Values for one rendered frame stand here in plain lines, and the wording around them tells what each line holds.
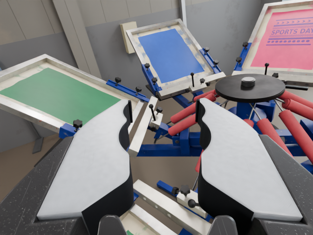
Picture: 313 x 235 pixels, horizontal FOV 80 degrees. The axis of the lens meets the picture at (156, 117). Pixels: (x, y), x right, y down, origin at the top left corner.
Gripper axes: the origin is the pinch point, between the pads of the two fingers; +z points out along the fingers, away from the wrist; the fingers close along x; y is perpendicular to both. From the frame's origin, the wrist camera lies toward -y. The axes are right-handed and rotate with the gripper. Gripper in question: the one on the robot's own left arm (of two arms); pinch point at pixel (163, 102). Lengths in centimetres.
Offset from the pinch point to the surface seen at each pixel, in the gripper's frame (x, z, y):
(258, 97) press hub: 41, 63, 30
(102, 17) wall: -94, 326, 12
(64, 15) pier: -140, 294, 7
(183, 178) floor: 22, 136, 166
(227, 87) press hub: 32, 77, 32
